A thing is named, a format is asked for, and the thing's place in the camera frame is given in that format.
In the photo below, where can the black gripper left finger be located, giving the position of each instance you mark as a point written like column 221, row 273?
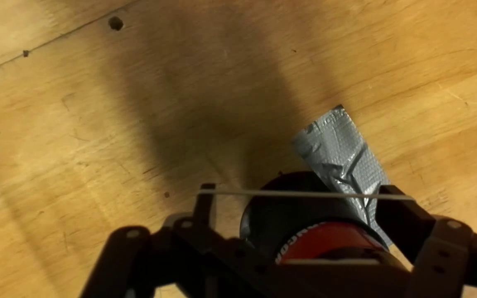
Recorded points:
column 155, row 248

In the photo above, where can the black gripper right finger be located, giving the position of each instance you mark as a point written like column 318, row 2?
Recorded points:
column 442, row 242

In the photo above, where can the grey duct tape patch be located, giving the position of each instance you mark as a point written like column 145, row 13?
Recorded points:
column 339, row 159

